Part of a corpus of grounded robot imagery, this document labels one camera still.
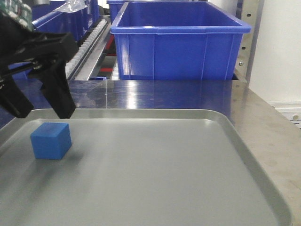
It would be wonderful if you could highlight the blue bin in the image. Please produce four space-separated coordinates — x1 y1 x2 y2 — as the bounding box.
111 1 251 81
107 0 127 23
14 0 92 81

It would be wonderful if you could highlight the perforated steel shelf post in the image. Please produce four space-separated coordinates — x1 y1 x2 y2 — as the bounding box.
235 0 264 83

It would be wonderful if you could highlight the grey plastic tray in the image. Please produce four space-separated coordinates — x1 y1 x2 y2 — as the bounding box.
0 109 293 226

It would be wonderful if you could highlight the white roller conveyor rail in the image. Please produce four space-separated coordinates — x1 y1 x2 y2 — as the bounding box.
65 19 108 79

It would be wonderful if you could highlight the clear plastic bag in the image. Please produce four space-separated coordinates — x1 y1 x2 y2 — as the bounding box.
54 0 87 13

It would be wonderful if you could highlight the blue cube block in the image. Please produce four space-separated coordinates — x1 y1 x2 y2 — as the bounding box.
30 122 71 160

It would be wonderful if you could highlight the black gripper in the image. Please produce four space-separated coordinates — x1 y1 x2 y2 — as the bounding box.
0 16 79 119

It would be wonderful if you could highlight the blue bin right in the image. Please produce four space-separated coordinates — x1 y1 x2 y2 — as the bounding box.
111 1 251 81

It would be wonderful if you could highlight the blue bin rear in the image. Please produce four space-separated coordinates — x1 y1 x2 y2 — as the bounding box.
107 0 127 23

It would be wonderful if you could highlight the blue bin left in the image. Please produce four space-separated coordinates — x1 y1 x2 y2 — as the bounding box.
14 0 92 81

